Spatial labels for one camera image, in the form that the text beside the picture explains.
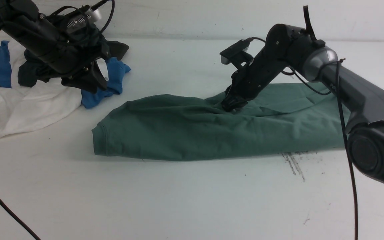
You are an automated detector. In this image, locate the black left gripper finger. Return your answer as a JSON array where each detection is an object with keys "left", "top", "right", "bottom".
[
  {"left": 93, "top": 59, "right": 109, "bottom": 91},
  {"left": 61, "top": 72, "right": 98, "bottom": 94}
]

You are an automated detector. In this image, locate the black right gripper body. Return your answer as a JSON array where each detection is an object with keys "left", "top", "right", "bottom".
[{"left": 227, "top": 50, "right": 287, "bottom": 100}]

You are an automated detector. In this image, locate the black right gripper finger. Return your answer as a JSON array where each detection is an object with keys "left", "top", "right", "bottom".
[{"left": 221, "top": 95, "right": 248, "bottom": 112}]

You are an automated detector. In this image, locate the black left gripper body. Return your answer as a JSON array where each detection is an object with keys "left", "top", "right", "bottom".
[{"left": 23, "top": 20, "right": 110, "bottom": 80}]

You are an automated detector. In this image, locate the green long-sleeve top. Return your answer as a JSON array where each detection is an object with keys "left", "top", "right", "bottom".
[{"left": 92, "top": 83, "right": 344, "bottom": 161}]

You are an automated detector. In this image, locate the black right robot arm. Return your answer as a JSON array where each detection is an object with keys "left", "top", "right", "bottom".
[{"left": 220, "top": 24, "right": 384, "bottom": 183}]

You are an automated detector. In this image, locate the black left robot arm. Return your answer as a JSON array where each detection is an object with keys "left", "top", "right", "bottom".
[{"left": 0, "top": 0, "right": 111, "bottom": 94}]

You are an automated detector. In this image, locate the dark green garment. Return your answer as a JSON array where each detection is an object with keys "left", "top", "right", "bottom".
[{"left": 0, "top": 41, "right": 130, "bottom": 88}]

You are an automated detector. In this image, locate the blue garment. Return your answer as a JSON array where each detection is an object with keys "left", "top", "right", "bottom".
[{"left": 0, "top": 41, "right": 131, "bottom": 109}]

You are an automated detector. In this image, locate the white garment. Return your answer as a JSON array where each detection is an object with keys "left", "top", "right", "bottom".
[{"left": 0, "top": 50, "right": 109, "bottom": 143}]

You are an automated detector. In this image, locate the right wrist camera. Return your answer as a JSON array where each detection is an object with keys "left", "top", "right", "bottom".
[{"left": 220, "top": 37, "right": 253, "bottom": 70}]

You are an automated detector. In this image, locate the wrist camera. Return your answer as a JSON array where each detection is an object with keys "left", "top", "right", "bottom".
[
  {"left": 66, "top": 7, "right": 102, "bottom": 34},
  {"left": 220, "top": 37, "right": 253, "bottom": 70}
]

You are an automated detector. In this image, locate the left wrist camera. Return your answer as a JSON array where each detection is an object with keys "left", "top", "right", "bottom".
[{"left": 66, "top": 7, "right": 102, "bottom": 34}]

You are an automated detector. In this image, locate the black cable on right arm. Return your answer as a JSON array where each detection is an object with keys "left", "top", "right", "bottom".
[{"left": 280, "top": 58, "right": 359, "bottom": 240}]

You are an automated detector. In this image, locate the black cable on table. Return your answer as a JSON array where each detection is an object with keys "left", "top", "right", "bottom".
[{"left": 0, "top": 165, "right": 41, "bottom": 240}]

